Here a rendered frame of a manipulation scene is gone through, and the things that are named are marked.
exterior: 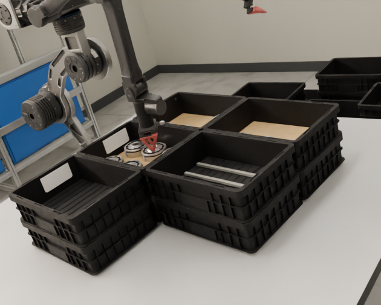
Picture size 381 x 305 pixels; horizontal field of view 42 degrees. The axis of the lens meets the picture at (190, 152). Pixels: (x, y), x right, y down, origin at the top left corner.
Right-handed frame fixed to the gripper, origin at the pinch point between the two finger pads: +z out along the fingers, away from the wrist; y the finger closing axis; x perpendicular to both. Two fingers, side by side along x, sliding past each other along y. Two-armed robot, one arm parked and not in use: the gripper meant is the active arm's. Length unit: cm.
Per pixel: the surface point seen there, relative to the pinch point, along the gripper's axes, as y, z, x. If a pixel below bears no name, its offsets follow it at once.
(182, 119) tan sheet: 30.9, 4.7, -11.5
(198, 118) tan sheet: 27.8, 4.4, -18.9
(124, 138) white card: 13.1, -0.1, 12.5
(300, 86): 97, 28, -78
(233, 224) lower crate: -54, 5, -24
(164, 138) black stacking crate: 4.4, -0.3, -4.5
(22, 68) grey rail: 177, 1, 101
